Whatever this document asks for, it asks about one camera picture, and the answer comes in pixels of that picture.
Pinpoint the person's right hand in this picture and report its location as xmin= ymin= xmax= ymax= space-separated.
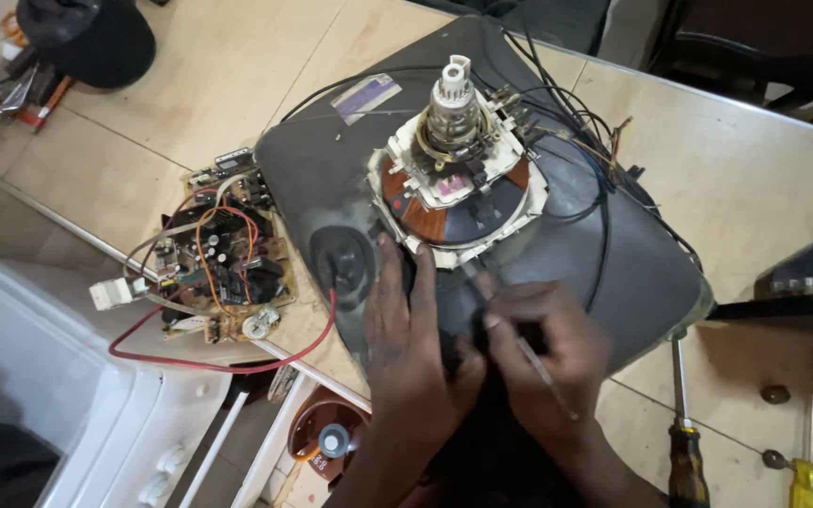
xmin=473 ymin=271 xmax=614 ymax=454

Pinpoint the person's left hand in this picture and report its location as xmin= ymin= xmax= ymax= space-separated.
xmin=363 ymin=233 xmax=488 ymax=452

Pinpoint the thin metal probe tool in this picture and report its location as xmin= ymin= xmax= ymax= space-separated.
xmin=459 ymin=260 xmax=581 ymax=422

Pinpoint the black rubber anode cap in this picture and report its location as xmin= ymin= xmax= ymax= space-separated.
xmin=308 ymin=225 xmax=378 ymax=312

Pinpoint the white copper deflection yoke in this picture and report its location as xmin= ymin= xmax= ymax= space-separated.
xmin=367 ymin=106 xmax=550 ymax=270

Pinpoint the grey television picture tube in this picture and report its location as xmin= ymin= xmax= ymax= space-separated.
xmin=254 ymin=16 xmax=715 ymax=397

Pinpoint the brown television circuit board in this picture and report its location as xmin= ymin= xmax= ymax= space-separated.
xmin=124 ymin=147 xmax=299 ymax=345

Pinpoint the glass tube neck white socket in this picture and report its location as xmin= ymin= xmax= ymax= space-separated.
xmin=425 ymin=54 xmax=485 ymax=151

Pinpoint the black electronic device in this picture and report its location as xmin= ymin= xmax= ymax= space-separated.
xmin=706 ymin=217 xmax=813 ymax=323

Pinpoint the white plastic connector block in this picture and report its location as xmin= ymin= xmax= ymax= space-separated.
xmin=89 ymin=277 xmax=148 ymax=312

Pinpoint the white appliance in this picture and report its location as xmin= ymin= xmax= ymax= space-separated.
xmin=0 ymin=245 xmax=317 ymax=508

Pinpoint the black chair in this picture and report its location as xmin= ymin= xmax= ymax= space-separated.
xmin=648 ymin=0 xmax=813 ymax=136

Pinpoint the heap of small tools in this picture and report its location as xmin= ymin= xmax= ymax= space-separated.
xmin=0 ymin=10 xmax=73 ymax=135

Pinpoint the bundle of black wires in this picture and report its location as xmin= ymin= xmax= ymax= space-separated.
xmin=502 ymin=27 xmax=704 ymax=315

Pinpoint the black yellow handled screwdriver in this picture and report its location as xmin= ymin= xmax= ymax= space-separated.
xmin=667 ymin=330 xmax=711 ymax=508

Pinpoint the red anode wire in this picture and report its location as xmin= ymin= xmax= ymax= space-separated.
xmin=108 ymin=285 xmax=339 ymax=375

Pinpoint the clear yellow handled screwdriver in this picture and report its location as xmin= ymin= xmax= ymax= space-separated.
xmin=789 ymin=390 xmax=813 ymax=508

